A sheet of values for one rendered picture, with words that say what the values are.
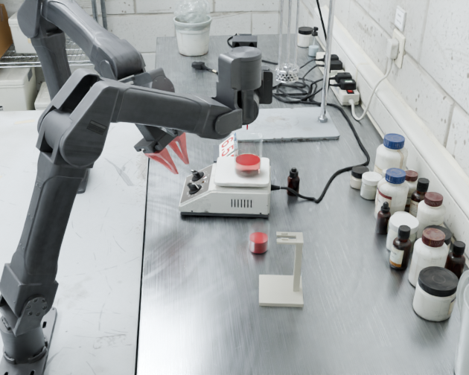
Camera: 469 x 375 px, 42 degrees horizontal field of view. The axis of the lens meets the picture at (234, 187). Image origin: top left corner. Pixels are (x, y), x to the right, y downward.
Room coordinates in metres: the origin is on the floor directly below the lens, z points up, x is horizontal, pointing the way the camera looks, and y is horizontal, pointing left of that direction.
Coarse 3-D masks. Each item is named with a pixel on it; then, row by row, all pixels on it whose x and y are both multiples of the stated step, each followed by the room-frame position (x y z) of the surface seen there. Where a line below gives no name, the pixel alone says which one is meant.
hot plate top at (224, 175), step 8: (224, 160) 1.23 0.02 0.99; (232, 160) 1.23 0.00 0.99; (264, 160) 1.23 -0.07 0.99; (216, 168) 1.19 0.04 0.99; (224, 168) 1.19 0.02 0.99; (232, 168) 1.19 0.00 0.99; (264, 168) 1.19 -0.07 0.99; (216, 176) 1.16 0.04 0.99; (224, 176) 1.16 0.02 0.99; (232, 176) 1.16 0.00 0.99; (256, 176) 1.16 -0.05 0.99; (264, 176) 1.16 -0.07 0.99; (216, 184) 1.13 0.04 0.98; (224, 184) 1.13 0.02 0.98; (232, 184) 1.13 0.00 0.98; (240, 184) 1.13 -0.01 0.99; (248, 184) 1.13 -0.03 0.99; (256, 184) 1.13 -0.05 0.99; (264, 184) 1.13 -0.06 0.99
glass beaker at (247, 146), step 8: (240, 136) 1.20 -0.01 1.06; (248, 136) 1.21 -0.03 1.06; (256, 136) 1.20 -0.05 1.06; (240, 144) 1.20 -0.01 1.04; (248, 144) 1.21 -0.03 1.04; (256, 144) 1.20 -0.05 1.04; (240, 152) 1.15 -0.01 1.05; (248, 152) 1.15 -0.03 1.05; (256, 152) 1.15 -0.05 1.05; (240, 160) 1.15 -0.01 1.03; (248, 160) 1.15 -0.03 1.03; (256, 160) 1.15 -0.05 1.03; (240, 168) 1.15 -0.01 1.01; (248, 168) 1.15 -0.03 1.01; (256, 168) 1.15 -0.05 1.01; (240, 176) 1.15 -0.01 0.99; (248, 176) 1.15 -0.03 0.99
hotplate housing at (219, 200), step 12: (216, 192) 1.13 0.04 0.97; (228, 192) 1.13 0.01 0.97; (240, 192) 1.13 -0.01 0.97; (252, 192) 1.13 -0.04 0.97; (264, 192) 1.12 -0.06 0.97; (180, 204) 1.13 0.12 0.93; (192, 204) 1.13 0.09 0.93; (204, 204) 1.13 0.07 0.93; (216, 204) 1.13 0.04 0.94; (228, 204) 1.12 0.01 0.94; (240, 204) 1.12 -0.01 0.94; (252, 204) 1.12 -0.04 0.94; (264, 204) 1.12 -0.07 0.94; (228, 216) 1.13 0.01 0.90; (240, 216) 1.13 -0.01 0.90; (252, 216) 1.12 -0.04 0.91; (264, 216) 1.12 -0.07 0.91
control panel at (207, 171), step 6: (204, 168) 1.25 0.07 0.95; (210, 168) 1.23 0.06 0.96; (192, 174) 1.25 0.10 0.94; (204, 174) 1.22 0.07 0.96; (210, 174) 1.20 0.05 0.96; (186, 180) 1.24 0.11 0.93; (198, 180) 1.20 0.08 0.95; (186, 186) 1.20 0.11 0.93; (204, 186) 1.16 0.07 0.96; (186, 192) 1.18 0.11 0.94; (198, 192) 1.15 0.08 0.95; (204, 192) 1.13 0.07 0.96; (186, 198) 1.15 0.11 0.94
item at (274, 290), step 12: (288, 240) 0.87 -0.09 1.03; (300, 240) 0.87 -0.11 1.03; (300, 252) 0.87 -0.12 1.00; (300, 264) 0.87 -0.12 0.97; (264, 276) 0.91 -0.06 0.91; (276, 276) 0.91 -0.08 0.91; (288, 276) 0.91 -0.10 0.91; (300, 276) 0.87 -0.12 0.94; (264, 288) 0.88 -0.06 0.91; (276, 288) 0.88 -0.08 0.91; (288, 288) 0.88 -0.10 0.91; (300, 288) 0.88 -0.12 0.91; (264, 300) 0.85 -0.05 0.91; (276, 300) 0.85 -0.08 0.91; (288, 300) 0.85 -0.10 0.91; (300, 300) 0.85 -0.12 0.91
